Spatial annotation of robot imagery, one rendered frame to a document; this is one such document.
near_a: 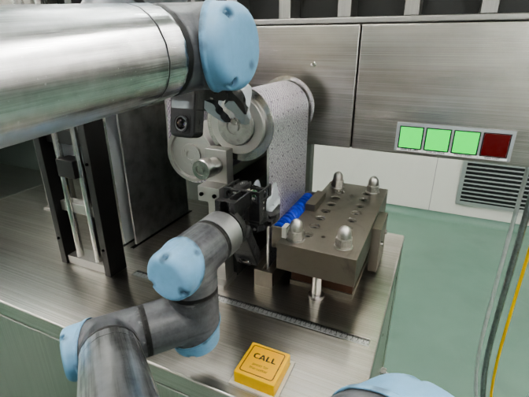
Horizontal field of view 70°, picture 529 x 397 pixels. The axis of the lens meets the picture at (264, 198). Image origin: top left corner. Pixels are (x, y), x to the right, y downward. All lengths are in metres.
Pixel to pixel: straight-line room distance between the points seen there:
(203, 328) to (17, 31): 0.45
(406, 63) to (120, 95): 0.79
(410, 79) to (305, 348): 0.64
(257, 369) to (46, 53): 0.53
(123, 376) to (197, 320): 0.20
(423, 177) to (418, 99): 2.51
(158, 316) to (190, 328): 0.05
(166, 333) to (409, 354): 1.66
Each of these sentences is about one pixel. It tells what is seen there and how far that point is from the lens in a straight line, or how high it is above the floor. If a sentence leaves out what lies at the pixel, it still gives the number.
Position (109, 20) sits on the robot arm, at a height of 1.41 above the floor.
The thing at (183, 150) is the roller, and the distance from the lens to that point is 0.84.
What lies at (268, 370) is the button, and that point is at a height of 0.92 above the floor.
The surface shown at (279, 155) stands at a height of 1.18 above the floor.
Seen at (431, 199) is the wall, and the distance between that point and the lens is 3.53.
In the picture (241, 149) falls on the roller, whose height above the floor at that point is 1.20.
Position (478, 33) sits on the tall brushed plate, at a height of 1.42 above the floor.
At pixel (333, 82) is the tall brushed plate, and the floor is 1.31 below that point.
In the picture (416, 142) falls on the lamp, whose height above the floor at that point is 1.17.
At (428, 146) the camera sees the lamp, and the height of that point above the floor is 1.17.
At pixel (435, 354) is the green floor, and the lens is 2.15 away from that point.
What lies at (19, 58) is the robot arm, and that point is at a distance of 0.24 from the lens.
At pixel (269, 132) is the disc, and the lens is 0.73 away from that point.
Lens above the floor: 1.40
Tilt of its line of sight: 22 degrees down
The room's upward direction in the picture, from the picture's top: straight up
